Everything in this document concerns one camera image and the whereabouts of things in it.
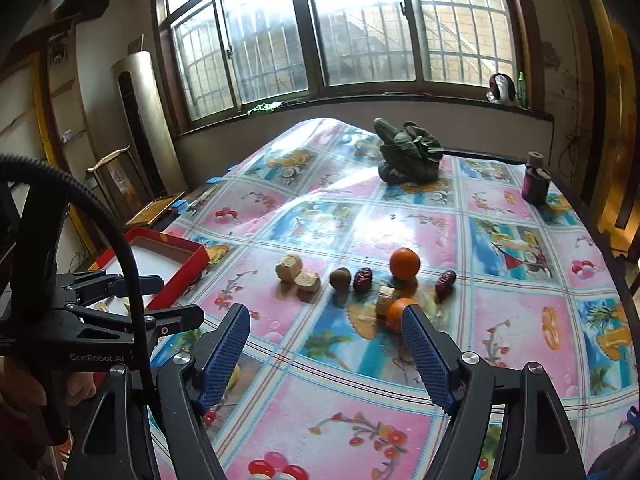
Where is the orange tangerine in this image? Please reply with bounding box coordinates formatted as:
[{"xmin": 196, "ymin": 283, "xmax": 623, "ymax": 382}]
[
  {"xmin": 385, "ymin": 298, "xmax": 416, "ymax": 334},
  {"xmin": 388, "ymin": 247, "xmax": 421, "ymax": 281}
]

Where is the beige cake piece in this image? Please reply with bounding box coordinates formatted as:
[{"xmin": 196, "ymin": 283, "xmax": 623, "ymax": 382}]
[{"xmin": 294, "ymin": 270, "xmax": 321, "ymax": 294}]

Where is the person's left hand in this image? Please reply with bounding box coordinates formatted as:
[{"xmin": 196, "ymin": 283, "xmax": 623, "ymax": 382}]
[{"xmin": 1, "ymin": 358, "xmax": 96, "ymax": 418}]

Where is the dark red jujube date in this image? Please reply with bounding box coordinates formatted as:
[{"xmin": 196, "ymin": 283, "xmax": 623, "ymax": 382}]
[
  {"xmin": 352, "ymin": 268, "xmax": 373, "ymax": 292},
  {"xmin": 434, "ymin": 270, "xmax": 457, "ymax": 302}
]

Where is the beige cake chunk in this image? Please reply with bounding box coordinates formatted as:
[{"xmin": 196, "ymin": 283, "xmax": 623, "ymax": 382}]
[{"xmin": 375, "ymin": 286, "xmax": 396, "ymax": 318}]

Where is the red tray box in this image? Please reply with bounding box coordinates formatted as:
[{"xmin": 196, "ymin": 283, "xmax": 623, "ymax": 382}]
[{"xmin": 89, "ymin": 225, "xmax": 212, "ymax": 316}]

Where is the beige cake block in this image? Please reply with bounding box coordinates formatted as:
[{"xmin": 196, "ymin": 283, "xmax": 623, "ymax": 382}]
[{"xmin": 276, "ymin": 254, "xmax": 304, "ymax": 284}]

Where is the wooden chair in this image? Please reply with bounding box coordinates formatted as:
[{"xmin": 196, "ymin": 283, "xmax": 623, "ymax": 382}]
[{"xmin": 86, "ymin": 145, "xmax": 186, "ymax": 229}]

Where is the brown longan ball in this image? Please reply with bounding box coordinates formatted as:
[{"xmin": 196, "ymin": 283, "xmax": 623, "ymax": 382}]
[{"xmin": 329, "ymin": 268, "xmax": 352, "ymax": 290}]

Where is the colourful fruit pattern tablecloth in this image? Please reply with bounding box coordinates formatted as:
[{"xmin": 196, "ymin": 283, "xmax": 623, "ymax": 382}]
[{"xmin": 169, "ymin": 118, "xmax": 639, "ymax": 479}]

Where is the tall beige air conditioner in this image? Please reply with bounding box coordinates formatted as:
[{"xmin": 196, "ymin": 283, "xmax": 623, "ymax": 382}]
[{"xmin": 112, "ymin": 50, "xmax": 188, "ymax": 197}]

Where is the dark jar with cork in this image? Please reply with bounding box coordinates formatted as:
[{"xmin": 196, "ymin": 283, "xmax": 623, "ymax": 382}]
[{"xmin": 522, "ymin": 151, "xmax": 551, "ymax": 206}]

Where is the dark green leafy vegetable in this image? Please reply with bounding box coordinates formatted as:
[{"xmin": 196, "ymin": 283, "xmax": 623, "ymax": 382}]
[{"xmin": 374, "ymin": 117, "xmax": 444, "ymax": 185}]

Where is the green cloth on sill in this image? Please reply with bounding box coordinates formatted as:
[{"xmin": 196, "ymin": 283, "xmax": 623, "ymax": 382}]
[{"xmin": 246, "ymin": 101, "xmax": 283, "ymax": 116}]

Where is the green bottle on sill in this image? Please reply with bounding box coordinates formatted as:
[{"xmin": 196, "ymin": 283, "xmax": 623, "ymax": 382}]
[{"xmin": 518, "ymin": 70, "xmax": 527, "ymax": 108}]

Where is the red white object on sill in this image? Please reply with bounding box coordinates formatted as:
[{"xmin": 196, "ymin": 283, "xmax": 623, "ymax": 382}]
[{"xmin": 486, "ymin": 73, "xmax": 516, "ymax": 106}]

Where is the window with metal grille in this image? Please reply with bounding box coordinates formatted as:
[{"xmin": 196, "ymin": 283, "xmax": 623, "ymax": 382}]
[{"xmin": 151, "ymin": 0, "xmax": 530, "ymax": 131}]

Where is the black coiled cable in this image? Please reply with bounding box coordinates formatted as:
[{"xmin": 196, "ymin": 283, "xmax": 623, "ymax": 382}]
[{"xmin": 0, "ymin": 153, "xmax": 166, "ymax": 426}]

